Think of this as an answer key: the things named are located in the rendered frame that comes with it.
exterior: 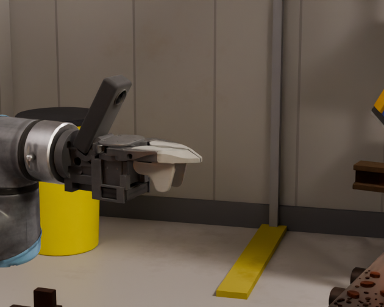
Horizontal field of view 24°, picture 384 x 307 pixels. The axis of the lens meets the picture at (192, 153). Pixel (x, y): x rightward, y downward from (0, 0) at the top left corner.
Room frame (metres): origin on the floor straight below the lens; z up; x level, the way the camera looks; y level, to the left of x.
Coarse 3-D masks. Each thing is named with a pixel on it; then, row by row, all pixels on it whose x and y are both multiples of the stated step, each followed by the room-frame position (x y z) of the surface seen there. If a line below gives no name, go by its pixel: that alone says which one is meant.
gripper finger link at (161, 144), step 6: (150, 144) 1.19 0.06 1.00; (156, 144) 1.18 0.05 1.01; (162, 144) 1.18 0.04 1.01; (168, 144) 1.18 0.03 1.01; (174, 144) 1.18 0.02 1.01; (180, 144) 1.18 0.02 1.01; (192, 150) 1.15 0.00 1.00; (198, 156) 1.15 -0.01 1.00; (180, 168) 1.17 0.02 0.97; (186, 168) 1.17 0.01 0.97; (174, 174) 1.18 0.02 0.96; (180, 174) 1.17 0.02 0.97; (174, 180) 1.18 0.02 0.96; (180, 180) 1.18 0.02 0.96; (174, 186) 1.18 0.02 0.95
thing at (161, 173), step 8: (160, 152) 1.14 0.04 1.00; (168, 152) 1.14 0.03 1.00; (176, 152) 1.14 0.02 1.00; (184, 152) 1.14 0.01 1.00; (160, 160) 1.14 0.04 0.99; (168, 160) 1.14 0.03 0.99; (176, 160) 1.14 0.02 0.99; (184, 160) 1.14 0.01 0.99; (192, 160) 1.14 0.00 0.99; (200, 160) 1.14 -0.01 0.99; (136, 168) 1.16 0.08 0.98; (144, 168) 1.16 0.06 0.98; (152, 168) 1.15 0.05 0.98; (160, 168) 1.15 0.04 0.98; (168, 168) 1.14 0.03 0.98; (152, 176) 1.15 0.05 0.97; (160, 176) 1.15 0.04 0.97; (168, 176) 1.14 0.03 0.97; (160, 184) 1.15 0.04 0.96; (168, 184) 1.14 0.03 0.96
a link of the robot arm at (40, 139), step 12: (36, 132) 1.23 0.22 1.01; (48, 132) 1.23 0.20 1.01; (60, 132) 1.23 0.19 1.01; (36, 144) 1.22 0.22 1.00; (48, 144) 1.21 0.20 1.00; (24, 156) 1.23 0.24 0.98; (36, 156) 1.22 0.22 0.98; (48, 156) 1.21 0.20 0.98; (36, 168) 1.22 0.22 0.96; (48, 168) 1.21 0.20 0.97; (48, 180) 1.23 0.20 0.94; (60, 180) 1.23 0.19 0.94
